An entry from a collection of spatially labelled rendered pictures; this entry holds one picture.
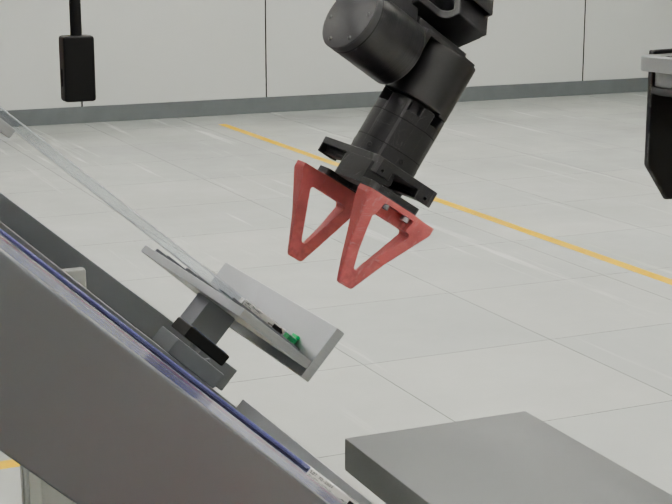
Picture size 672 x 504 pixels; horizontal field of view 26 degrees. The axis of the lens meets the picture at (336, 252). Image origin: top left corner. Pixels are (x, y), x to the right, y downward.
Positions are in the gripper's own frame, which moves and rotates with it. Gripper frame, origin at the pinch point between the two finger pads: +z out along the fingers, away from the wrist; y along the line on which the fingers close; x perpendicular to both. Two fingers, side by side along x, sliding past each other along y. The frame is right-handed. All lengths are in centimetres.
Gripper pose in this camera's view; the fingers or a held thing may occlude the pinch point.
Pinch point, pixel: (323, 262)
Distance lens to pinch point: 116.8
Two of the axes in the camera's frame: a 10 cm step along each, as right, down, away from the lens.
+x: 7.5, 4.6, 4.7
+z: -5.0, 8.6, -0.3
